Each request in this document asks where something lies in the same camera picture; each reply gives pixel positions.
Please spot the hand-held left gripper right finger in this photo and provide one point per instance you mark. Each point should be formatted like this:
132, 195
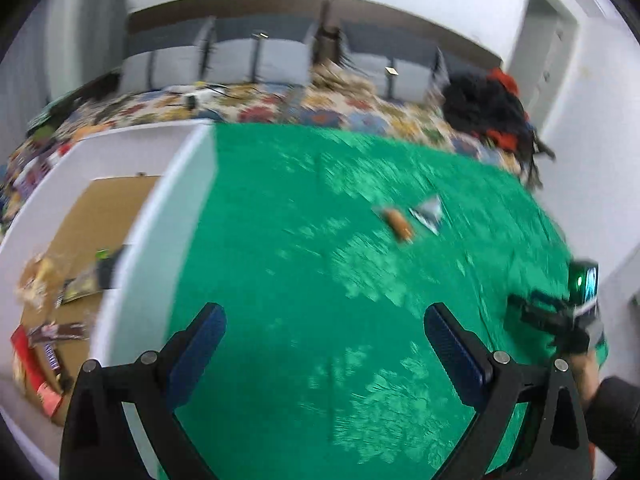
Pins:
452, 355

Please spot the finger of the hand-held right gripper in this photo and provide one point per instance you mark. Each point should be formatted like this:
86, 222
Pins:
517, 302

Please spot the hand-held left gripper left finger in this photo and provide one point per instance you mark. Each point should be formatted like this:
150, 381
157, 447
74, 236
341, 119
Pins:
197, 350

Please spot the white storage box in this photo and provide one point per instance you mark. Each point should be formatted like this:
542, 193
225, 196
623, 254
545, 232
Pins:
165, 240

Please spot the white triangular snack packet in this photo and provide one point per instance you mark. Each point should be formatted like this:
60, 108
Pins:
429, 212

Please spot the long stick snack packet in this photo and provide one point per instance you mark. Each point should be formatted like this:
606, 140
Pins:
80, 285

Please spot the clear long snack packet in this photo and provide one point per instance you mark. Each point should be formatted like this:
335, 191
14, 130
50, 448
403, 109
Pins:
60, 332

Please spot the orange sausage packet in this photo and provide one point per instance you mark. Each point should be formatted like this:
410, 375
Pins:
398, 225

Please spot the dark chocolate bar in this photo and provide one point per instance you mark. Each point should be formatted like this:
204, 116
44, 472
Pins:
55, 362

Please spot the red snack packet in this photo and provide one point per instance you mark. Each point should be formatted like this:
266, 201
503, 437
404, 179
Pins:
27, 370

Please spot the clear cake packet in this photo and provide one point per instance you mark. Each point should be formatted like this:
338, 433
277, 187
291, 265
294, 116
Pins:
40, 280

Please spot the person's right forearm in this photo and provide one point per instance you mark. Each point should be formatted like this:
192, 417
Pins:
620, 410

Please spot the green patterned blanket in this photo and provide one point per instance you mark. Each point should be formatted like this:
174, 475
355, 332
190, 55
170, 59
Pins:
300, 260

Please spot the black jacket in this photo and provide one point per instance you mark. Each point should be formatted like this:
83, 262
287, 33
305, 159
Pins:
480, 105

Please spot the grey two-tone pillow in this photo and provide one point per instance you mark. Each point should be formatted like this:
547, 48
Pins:
395, 70
270, 60
465, 70
170, 65

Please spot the floral bedsheet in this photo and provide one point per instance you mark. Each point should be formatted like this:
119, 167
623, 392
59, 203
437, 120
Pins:
350, 107

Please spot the white door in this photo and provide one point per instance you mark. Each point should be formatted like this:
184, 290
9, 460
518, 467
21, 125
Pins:
545, 45

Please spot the beige patterned cloth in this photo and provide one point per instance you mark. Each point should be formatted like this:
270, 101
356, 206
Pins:
340, 77

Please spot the grey curtain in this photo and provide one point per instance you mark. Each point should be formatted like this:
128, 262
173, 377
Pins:
75, 35

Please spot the dark bed side rail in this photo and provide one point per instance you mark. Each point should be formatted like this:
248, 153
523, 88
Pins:
75, 100

